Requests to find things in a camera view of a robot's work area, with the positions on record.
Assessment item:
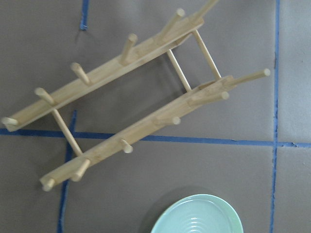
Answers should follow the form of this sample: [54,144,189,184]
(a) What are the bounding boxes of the light green ceramic plate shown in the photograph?
[151,194,243,233]

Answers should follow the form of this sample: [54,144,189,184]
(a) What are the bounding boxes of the wooden dish rack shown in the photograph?
[0,0,271,192]

